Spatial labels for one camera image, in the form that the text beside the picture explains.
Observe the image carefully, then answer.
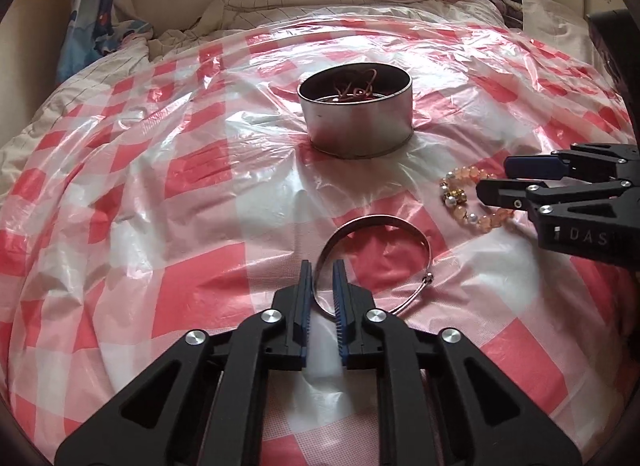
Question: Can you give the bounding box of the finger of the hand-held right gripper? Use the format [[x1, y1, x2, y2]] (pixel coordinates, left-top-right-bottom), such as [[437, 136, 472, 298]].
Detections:
[[503, 143, 640, 183], [475, 178, 632, 213]]

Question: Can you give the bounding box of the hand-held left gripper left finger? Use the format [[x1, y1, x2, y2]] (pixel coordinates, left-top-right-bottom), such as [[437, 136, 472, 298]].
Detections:
[[55, 260, 314, 466]]

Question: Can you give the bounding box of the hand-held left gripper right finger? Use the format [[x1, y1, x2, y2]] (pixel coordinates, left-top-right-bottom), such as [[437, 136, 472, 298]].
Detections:
[[332, 260, 584, 466]]

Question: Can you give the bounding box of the peach bead bracelet with bells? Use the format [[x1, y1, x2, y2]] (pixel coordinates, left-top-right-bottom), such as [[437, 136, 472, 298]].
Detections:
[[439, 163, 516, 231]]

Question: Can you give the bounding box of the silver bangle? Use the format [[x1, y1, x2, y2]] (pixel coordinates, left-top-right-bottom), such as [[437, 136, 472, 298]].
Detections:
[[311, 216, 434, 319]]

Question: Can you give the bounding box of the round metal tin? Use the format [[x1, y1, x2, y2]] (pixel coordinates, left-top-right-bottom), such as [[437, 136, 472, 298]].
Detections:
[[297, 64, 414, 159]]

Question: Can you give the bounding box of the red cord bracelet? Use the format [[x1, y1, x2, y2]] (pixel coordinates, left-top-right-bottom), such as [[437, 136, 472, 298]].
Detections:
[[322, 68, 383, 103]]

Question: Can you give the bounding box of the black box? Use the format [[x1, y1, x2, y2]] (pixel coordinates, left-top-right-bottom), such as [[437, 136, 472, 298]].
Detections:
[[587, 8, 640, 124]]

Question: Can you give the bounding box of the beige cushion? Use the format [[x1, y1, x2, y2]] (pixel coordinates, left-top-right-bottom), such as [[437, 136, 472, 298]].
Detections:
[[521, 0, 592, 39]]

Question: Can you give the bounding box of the red white checked plastic sheet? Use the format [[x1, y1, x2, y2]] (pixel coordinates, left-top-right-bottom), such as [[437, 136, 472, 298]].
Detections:
[[0, 13, 636, 466]]

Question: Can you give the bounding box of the blue cartoon curtain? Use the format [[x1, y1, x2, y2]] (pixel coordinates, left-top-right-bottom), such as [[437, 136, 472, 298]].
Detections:
[[55, 0, 151, 85]]

